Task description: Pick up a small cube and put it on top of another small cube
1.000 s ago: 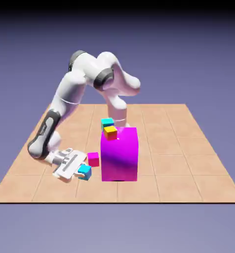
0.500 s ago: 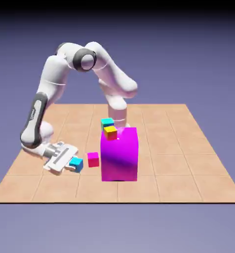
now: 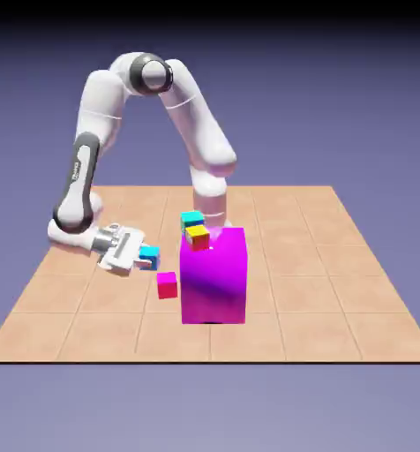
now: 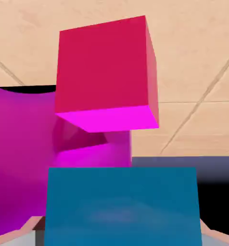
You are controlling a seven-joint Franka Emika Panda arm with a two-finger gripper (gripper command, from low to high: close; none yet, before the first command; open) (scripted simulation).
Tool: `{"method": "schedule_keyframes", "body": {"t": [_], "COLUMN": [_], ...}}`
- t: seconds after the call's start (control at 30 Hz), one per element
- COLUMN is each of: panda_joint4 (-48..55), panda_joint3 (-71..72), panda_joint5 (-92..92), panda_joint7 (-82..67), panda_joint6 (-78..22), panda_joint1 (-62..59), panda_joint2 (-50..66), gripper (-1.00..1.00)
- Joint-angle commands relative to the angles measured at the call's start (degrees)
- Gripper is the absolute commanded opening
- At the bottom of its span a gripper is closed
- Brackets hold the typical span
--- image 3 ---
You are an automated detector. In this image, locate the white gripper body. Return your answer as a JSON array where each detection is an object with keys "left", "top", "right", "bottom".
[{"left": 97, "top": 227, "right": 146, "bottom": 277}]

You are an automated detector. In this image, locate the small blue cube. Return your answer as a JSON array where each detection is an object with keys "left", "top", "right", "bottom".
[{"left": 138, "top": 245, "right": 161, "bottom": 272}]

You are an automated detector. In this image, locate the small pink cube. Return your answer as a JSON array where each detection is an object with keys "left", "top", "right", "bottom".
[{"left": 156, "top": 271, "right": 178, "bottom": 300}]

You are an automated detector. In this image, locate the small yellow cube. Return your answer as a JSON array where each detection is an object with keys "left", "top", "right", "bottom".
[{"left": 184, "top": 224, "right": 211, "bottom": 252}]

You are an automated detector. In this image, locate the small teal cube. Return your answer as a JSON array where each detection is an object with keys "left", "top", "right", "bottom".
[{"left": 180, "top": 210, "right": 205, "bottom": 235}]

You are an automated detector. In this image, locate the large magenta box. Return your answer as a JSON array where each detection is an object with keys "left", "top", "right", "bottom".
[{"left": 179, "top": 226, "right": 249, "bottom": 325}]

